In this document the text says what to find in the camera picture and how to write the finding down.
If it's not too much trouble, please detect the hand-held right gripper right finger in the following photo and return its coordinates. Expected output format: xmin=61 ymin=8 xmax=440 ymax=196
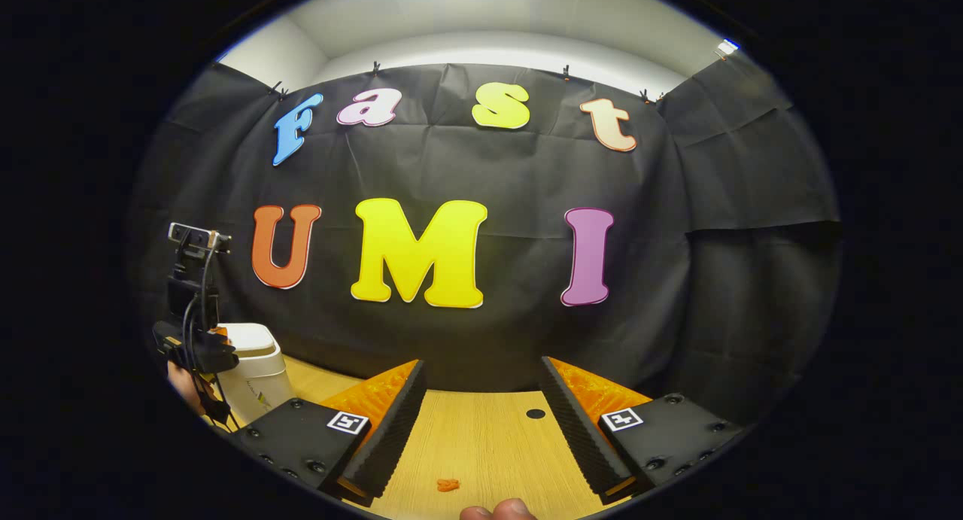
xmin=540 ymin=356 xmax=747 ymax=506

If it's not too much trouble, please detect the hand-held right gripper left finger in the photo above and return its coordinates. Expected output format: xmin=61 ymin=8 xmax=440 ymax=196
xmin=229 ymin=360 xmax=428 ymax=508

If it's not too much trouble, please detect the white desktop garbage bin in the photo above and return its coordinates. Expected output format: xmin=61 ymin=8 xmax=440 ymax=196
xmin=214 ymin=323 xmax=296 ymax=429

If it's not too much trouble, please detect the wooden desktop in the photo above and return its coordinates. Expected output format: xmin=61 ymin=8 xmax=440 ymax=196
xmin=203 ymin=354 xmax=655 ymax=520

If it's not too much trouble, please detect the black backdrop cloth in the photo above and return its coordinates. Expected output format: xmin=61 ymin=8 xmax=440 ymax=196
xmin=128 ymin=50 xmax=843 ymax=423

